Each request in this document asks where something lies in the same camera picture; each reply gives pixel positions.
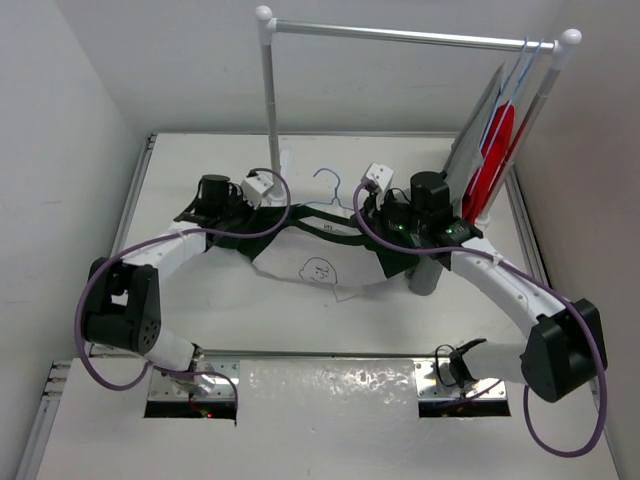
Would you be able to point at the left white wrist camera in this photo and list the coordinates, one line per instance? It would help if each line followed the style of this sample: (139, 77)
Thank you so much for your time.
(255, 187)

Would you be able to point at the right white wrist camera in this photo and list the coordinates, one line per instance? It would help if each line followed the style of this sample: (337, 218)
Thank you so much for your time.
(378, 179)

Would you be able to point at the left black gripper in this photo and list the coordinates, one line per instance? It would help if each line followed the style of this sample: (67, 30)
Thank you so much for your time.
(236, 195)

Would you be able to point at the blue hanger with grey shirt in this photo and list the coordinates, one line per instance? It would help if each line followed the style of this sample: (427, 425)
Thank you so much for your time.
(507, 94)

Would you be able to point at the grey t shirt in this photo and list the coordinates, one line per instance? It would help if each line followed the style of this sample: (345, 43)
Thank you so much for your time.
(463, 160)

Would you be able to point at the blue hanger with red shirt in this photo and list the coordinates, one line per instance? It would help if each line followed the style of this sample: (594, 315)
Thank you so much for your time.
(532, 47)

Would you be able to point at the white metal clothes rack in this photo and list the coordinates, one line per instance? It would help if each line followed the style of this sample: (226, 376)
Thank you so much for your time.
(560, 50)

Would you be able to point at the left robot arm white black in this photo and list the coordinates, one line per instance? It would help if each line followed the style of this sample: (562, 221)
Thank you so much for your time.
(122, 308)

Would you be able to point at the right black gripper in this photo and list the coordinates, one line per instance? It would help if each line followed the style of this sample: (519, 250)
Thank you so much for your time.
(374, 209)

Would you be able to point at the red t shirt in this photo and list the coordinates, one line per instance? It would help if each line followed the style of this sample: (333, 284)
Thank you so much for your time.
(493, 151)

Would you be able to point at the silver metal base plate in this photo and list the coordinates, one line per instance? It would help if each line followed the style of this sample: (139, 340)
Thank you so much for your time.
(218, 376)

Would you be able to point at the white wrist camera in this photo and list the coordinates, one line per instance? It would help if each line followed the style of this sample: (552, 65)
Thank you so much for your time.
(255, 187)
(378, 179)

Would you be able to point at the green and white t shirt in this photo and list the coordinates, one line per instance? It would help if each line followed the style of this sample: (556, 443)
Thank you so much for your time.
(320, 247)

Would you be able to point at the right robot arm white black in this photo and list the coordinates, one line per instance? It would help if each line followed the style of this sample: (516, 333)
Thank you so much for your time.
(563, 345)

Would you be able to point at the light blue hanger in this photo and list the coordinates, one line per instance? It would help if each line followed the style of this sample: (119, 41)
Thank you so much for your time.
(335, 198)

